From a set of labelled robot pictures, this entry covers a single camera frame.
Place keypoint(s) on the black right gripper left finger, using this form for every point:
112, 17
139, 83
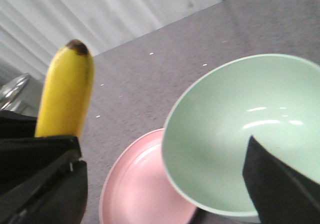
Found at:
43, 180

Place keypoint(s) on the green bowl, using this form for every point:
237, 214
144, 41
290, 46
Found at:
274, 98

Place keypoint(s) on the yellow banana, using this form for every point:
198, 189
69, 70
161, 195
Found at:
66, 92

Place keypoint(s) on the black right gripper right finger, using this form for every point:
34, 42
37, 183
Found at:
279, 193

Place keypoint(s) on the pink plate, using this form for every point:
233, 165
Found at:
137, 191

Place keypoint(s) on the shiny metal object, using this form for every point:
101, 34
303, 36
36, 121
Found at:
10, 91

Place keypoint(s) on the white curtain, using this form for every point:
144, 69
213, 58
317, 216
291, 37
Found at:
31, 31

